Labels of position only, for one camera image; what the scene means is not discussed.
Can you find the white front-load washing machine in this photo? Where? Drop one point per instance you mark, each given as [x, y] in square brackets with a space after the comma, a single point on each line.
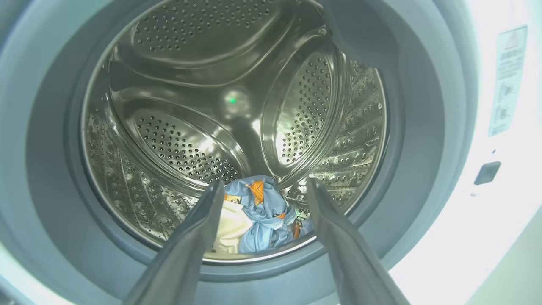
[423, 84]

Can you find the cream shirt with orange cartoon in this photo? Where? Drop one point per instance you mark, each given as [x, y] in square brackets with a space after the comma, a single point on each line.
[230, 224]

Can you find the grey warning label sticker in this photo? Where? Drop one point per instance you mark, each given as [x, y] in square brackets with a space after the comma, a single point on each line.
[508, 80]

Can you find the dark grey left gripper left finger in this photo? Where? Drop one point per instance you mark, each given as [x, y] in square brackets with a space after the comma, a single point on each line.
[182, 258]

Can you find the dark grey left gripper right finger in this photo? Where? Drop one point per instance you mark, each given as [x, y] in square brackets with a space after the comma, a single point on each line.
[355, 267]

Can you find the blue garment with orange print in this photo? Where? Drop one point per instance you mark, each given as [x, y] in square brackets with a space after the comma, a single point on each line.
[264, 216]

